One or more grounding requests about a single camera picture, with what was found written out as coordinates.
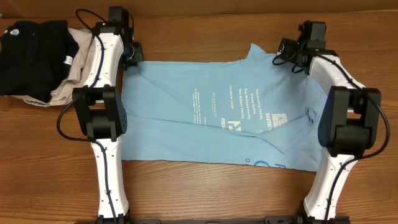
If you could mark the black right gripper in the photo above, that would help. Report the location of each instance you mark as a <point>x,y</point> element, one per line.
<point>286,47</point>

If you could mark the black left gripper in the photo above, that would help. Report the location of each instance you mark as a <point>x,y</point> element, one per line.
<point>135,54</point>

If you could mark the light blue t-shirt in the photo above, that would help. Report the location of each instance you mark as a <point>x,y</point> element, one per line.
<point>249,111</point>

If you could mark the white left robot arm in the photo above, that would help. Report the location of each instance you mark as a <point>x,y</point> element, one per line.
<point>102,116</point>

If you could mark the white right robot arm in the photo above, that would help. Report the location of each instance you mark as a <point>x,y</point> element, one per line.
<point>347,127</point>

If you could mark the beige folded garment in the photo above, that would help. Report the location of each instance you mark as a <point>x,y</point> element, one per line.
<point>78,74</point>

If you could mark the black folded garment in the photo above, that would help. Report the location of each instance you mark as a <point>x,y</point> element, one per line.
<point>36,58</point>

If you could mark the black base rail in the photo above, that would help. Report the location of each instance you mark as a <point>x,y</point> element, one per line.
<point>214,221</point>

